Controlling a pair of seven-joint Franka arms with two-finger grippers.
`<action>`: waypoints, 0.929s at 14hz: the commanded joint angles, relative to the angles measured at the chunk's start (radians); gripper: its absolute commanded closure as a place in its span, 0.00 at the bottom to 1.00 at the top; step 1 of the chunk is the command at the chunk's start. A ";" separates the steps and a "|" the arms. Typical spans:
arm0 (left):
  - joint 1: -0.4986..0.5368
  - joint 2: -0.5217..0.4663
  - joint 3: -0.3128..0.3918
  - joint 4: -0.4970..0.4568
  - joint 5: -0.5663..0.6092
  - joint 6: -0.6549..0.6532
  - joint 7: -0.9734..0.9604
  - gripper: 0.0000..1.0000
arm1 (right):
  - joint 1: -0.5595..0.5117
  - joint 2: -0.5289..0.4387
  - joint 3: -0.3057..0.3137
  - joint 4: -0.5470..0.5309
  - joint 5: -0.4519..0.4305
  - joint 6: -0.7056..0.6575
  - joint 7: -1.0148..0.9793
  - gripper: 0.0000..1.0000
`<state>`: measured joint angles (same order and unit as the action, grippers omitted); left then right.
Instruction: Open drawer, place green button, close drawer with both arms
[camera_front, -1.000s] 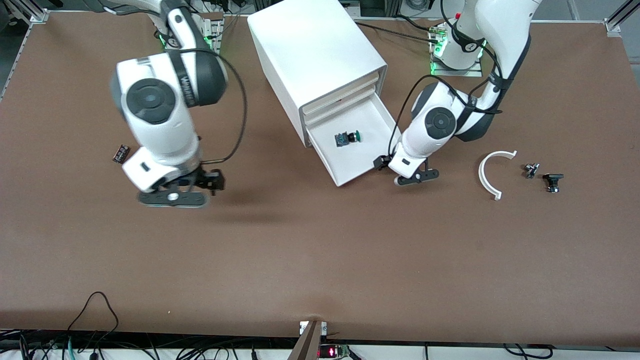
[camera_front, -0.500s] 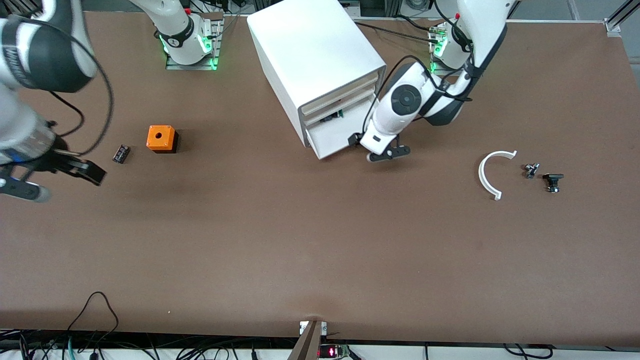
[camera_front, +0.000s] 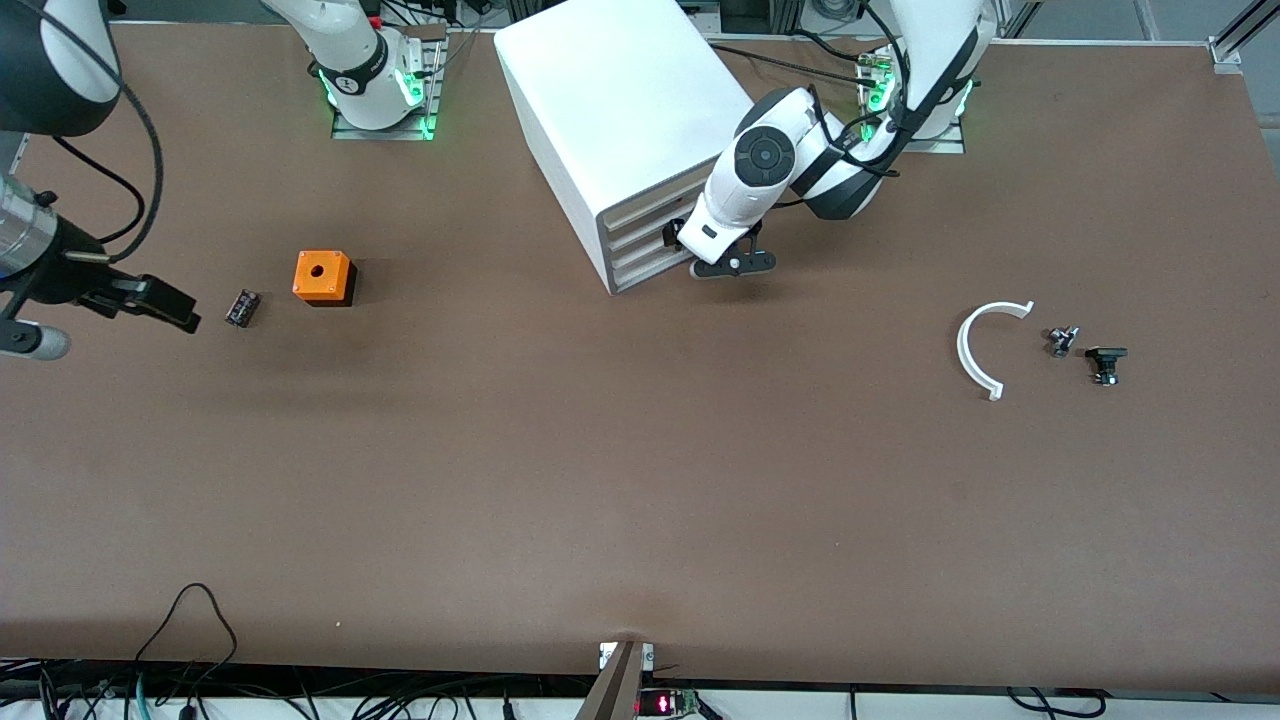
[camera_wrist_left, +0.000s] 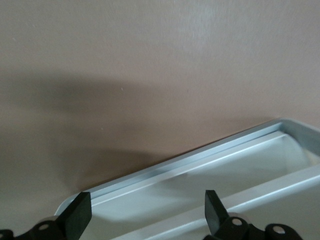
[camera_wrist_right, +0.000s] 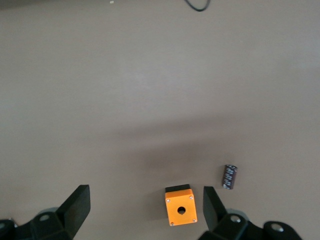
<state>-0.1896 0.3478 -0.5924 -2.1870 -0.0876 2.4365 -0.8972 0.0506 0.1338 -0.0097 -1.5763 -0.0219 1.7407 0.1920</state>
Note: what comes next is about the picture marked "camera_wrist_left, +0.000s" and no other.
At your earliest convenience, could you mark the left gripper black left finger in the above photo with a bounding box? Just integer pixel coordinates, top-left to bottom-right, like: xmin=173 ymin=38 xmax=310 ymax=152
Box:
xmin=0 ymin=191 xmax=93 ymax=240

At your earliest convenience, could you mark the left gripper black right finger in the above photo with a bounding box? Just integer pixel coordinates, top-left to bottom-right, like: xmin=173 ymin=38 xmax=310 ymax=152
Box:
xmin=203 ymin=189 xmax=304 ymax=240

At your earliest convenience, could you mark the white deep scoop-front drawer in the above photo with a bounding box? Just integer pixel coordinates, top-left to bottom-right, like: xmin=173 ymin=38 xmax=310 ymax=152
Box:
xmin=53 ymin=117 xmax=320 ymax=240

